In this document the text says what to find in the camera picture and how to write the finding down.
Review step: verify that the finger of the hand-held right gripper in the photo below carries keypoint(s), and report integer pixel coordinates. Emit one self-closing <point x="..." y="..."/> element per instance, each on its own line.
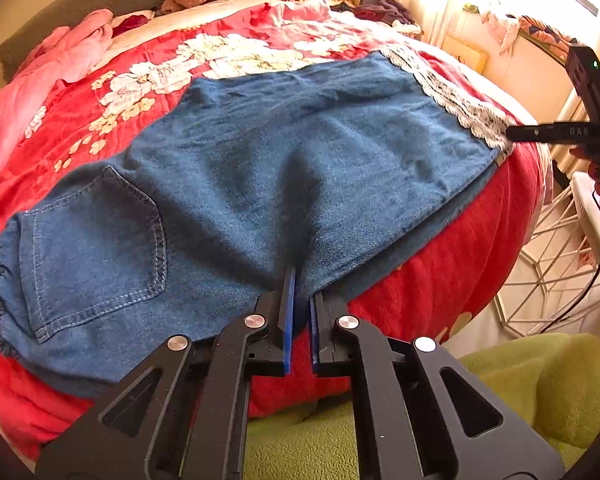
<point x="540" y="132"/>

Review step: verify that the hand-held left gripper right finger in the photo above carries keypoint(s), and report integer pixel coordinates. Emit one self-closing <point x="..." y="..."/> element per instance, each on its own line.
<point x="314" y="335"/>

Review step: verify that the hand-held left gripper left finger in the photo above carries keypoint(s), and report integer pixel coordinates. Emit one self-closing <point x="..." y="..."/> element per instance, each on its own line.
<point x="289" y="330"/>

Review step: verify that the blue denim pants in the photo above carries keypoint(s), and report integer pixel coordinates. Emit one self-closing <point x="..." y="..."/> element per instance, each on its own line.
<point x="280" y="160"/>

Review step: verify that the floral cloth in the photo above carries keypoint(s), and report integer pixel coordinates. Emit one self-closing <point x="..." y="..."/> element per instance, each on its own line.
<point x="530" y="30"/>

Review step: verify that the yellow box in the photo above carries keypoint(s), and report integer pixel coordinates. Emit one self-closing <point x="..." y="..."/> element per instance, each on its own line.
<point x="465" y="55"/>

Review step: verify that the red floral blanket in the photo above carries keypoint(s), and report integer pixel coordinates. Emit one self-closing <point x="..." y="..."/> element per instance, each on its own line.
<point x="430" y="285"/>

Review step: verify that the white curtain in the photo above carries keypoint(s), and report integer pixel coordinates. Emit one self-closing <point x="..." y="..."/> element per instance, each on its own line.
<point x="460" y="10"/>

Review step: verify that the purple clothes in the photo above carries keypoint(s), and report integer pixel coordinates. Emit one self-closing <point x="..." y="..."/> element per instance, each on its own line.
<point x="385" y="12"/>

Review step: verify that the dark red cloth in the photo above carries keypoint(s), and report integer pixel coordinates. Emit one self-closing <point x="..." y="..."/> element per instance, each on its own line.
<point x="132" y="22"/>

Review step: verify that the pink quilt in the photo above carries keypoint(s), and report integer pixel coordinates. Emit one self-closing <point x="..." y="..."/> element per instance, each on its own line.
<point x="55" y="60"/>

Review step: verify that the grey headboard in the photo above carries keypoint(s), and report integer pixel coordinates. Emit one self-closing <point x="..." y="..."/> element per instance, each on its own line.
<point x="80" y="5"/>

